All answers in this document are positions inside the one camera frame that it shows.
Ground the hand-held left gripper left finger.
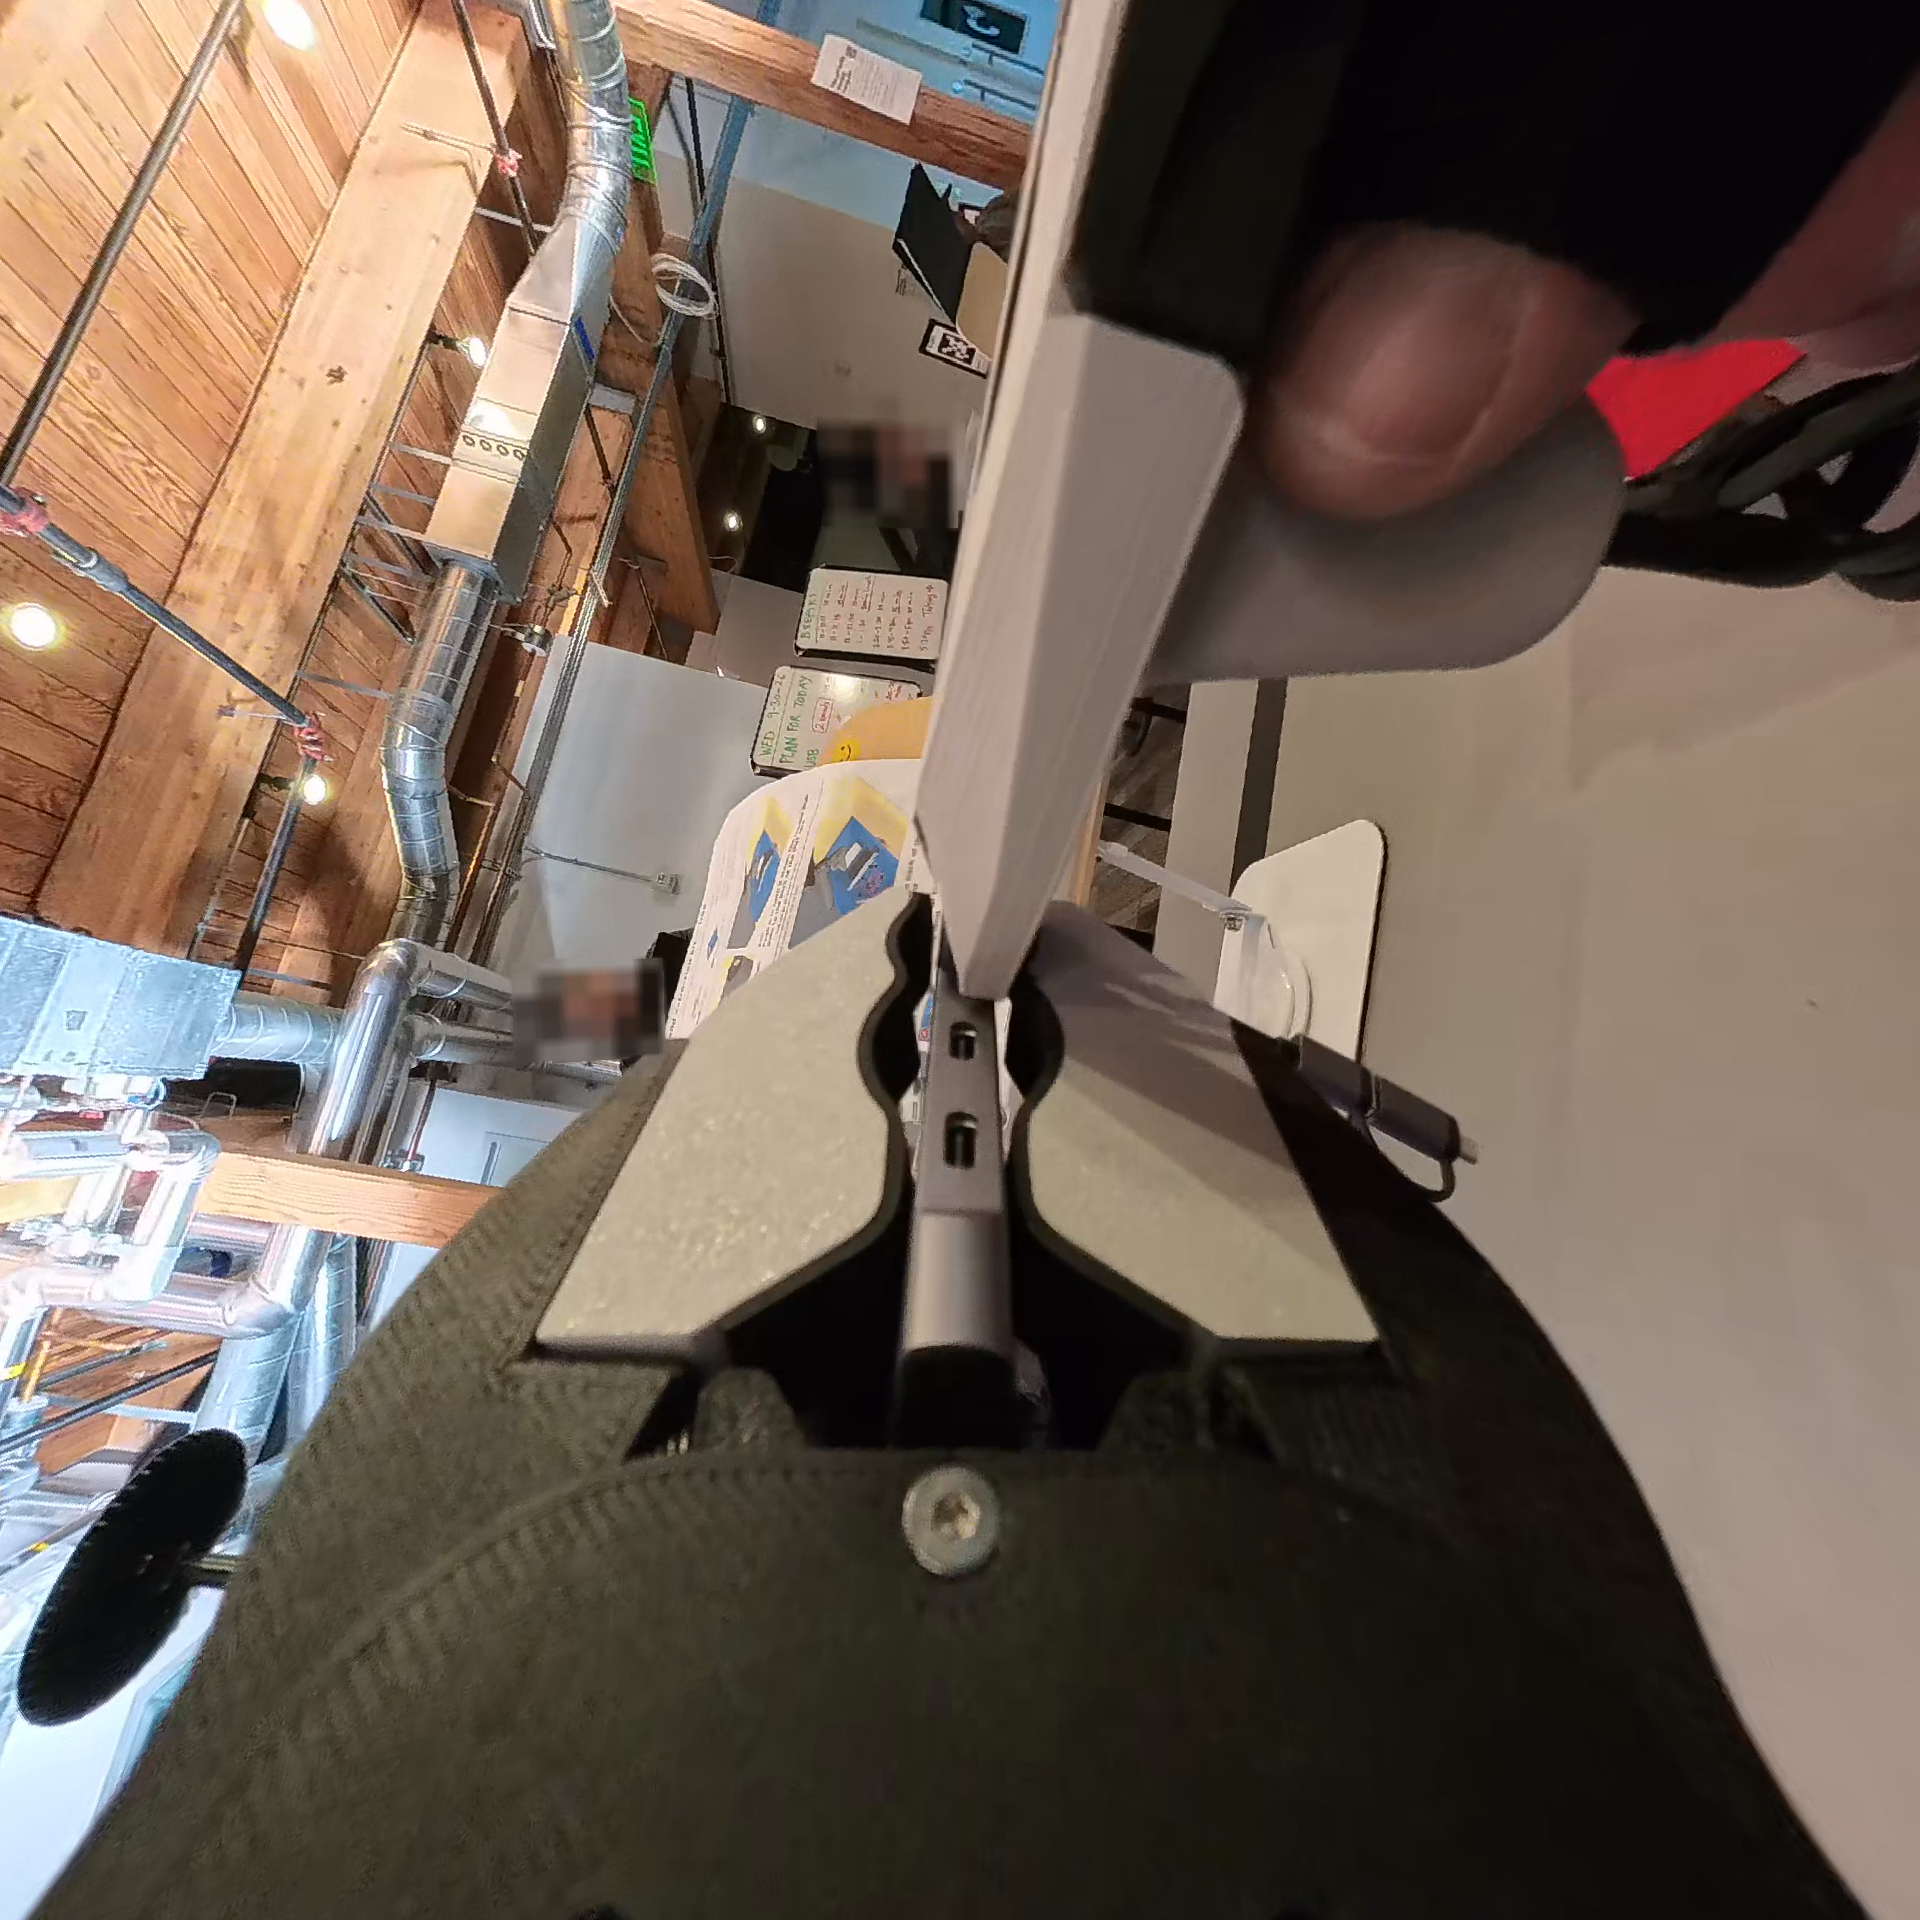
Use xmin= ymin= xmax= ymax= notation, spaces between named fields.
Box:
xmin=533 ymin=895 xmax=941 ymax=1451

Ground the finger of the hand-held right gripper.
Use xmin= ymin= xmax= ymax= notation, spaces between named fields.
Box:
xmin=914 ymin=0 xmax=1251 ymax=1003

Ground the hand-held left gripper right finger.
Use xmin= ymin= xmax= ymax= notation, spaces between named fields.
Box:
xmin=997 ymin=900 xmax=1386 ymax=1451

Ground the black hub tail cable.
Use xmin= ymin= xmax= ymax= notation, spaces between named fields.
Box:
xmin=1292 ymin=1035 xmax=1482 ymax=1206

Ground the dark grey usb hub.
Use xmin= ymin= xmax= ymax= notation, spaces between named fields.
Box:
xmin=892 ymin=961 xmax=1027 ymax=1451

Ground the red plastic bin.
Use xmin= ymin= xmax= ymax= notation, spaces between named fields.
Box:
xmin=1586 ymin=339 xmax=1806 ymax=482

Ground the whiteboard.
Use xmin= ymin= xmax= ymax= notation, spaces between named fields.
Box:
xmin=747 ymin=664 xmax=926 ymax=782
xmin=793 ymin=565 xmax=957 ymax=673

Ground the black and tan board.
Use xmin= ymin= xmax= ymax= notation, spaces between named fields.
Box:
xmin=889 ymin=163 xmax=1015 ymax=350

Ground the instruction sheet on stand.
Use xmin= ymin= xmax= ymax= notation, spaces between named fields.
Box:
xmin=661 ymin=702 xmax=1390 ymax=1056

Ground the printed instruction sheet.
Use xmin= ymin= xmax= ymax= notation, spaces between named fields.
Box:
xmin=666 ymin=762 xmax=936 ymax=1040

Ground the silver insulated pipe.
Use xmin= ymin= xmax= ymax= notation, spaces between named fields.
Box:
xmin=0 ymin=915 xmax=521 ymax=1502

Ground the black perforated disc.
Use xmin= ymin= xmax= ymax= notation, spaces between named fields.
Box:
xmin=15 ymin=1424 xmax=252 ymax=1731

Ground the brown wooden desk frame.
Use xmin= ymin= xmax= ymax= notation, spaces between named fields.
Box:
xmin=192 ymin=1147 xmax=500 ymax=1251

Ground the metal ventilation duct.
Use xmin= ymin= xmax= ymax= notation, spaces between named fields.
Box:
xmin=373 ymin=0 xmax=640 ymax=941

